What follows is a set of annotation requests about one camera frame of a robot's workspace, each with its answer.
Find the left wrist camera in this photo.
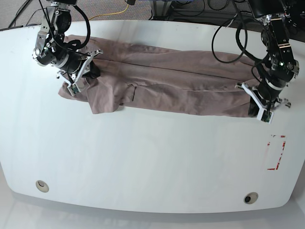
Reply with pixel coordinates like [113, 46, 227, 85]
[256, 109, 274, 124]

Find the yellow cable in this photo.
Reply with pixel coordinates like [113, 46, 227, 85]
[88, 3, 130, 21]

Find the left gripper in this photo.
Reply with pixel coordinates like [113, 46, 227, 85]
[235, 81, 291, 117]

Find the left table grommet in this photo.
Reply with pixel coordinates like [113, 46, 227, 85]
[36, 180, 50, 193]

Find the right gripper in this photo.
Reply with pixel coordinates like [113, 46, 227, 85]
[56, 49, 103, 86]

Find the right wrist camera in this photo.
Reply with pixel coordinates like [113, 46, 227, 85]
[67, 83, 85, 96]

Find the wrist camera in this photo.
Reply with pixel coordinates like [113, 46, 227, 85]
[256, 109, 274, 124]
[67, 83, 85, 96]

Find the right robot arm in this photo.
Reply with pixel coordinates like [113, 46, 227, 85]
[33, 0, 102, 86]

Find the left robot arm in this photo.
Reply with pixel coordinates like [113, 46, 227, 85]
[232, 0, 299, 123]

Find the right table grommet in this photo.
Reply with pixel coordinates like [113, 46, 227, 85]
[244, 192, 258, 205]

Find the red tape rectangle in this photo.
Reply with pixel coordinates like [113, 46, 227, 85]
[265, 135, 286, 171]

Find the table grommet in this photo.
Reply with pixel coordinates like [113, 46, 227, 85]
[36, 180, 50, 193]
[244, 192, 258, 205]

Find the mauve t-shirt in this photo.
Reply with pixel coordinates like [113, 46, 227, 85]
[59, 37, 257, 117]

